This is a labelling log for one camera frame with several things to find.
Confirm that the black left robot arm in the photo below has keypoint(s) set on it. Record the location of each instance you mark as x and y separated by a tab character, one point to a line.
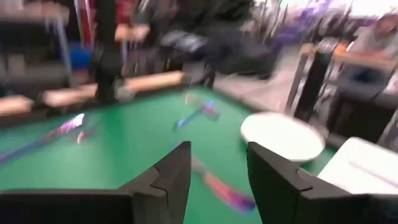
105	62

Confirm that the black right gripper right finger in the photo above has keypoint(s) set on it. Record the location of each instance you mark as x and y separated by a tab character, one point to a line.
311	205

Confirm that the iridescent rainbow knife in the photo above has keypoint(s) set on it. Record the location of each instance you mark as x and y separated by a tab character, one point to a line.
227	193
73	123
209	109

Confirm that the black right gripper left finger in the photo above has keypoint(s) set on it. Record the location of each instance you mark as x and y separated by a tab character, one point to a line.
93	207

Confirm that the light wooden table board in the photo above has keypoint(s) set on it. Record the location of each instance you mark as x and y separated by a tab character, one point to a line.
149	81

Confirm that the wooden desk black legs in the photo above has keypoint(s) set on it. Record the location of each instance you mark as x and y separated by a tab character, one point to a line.
314	84

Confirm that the white round plate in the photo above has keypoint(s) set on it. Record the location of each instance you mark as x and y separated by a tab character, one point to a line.
280	133

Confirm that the iridescent rainbow fork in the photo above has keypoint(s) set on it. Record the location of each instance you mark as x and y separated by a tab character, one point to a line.
81	137
186	121

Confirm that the person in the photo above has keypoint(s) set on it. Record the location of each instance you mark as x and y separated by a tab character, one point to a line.
130	32
379	37

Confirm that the white plastic cutlery tray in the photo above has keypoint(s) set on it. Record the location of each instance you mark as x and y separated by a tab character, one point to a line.
357	168

